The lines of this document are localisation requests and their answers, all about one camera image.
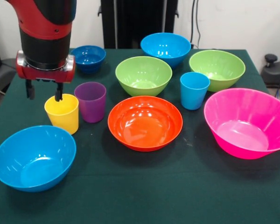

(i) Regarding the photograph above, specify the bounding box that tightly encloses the light blue cup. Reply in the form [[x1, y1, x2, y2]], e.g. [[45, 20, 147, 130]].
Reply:
[[180, 72, 210, 111]]

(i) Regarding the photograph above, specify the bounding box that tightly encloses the green bowl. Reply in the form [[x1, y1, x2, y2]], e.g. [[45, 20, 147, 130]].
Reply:
[[115, 56, 173, 97], [189, 49, 246, 92]]

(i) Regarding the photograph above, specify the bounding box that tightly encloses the black wall cable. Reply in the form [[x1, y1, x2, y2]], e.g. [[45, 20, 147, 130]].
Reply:
[[190, 0, 202, 49]]

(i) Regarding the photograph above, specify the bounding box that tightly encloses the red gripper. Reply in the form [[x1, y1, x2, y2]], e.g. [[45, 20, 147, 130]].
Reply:
[[15, 49, 76, 102]]

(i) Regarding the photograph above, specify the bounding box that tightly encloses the dark green table cloth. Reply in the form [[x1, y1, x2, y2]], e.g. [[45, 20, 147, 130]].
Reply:
[[0, 48, 280, 224]]

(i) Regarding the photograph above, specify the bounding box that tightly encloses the yellow cup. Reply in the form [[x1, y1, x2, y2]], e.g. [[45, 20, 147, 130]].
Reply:
[[44, 93, 80, 135]]

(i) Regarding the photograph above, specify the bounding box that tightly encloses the light blue bowl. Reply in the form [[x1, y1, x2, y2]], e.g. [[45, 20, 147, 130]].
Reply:
[[140, 32, 192, 69], [0, 125, 77, 193]]

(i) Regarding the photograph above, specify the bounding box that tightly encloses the black pedestal leg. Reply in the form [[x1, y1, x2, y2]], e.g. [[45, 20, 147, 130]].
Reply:
[[260, 54, 280, 88], [0, 58, 19, 94]]

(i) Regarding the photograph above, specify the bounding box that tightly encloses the orange bowl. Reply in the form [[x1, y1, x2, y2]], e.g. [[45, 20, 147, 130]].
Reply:
[[107, 95, 183, 152]]

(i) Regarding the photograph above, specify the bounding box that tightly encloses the small dark blue bowl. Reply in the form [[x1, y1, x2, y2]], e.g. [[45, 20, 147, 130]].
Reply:
[[70, 45, 106, 74]]

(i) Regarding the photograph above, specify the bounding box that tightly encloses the purple cup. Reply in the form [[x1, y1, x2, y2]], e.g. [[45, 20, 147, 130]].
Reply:
[[74, 82, 107, 124]]

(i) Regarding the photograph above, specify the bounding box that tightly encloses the pink bowl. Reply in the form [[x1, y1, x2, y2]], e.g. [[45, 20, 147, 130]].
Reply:
[[203, 88, 280, 160]]

